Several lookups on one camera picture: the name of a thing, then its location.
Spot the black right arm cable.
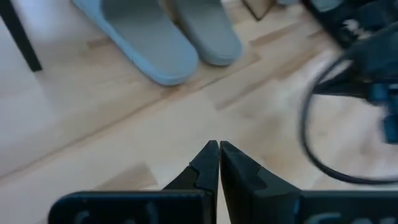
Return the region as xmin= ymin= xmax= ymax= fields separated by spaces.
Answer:
xmin=299 ymin=51 xmax=398 ymax=185

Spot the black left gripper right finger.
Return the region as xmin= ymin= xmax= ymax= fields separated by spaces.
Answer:
xmin=220 ymin=141 xmax=398 ymax=224

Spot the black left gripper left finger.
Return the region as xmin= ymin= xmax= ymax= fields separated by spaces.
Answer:
xmin=48 ymin=139 xmax=220 ymax=224

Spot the light grey slide sandal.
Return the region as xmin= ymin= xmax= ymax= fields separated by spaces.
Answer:
xmin=70 ymin=0 xmax=200 ymax=87
xmin=172 ymin=0 xmax=244 ymax=67

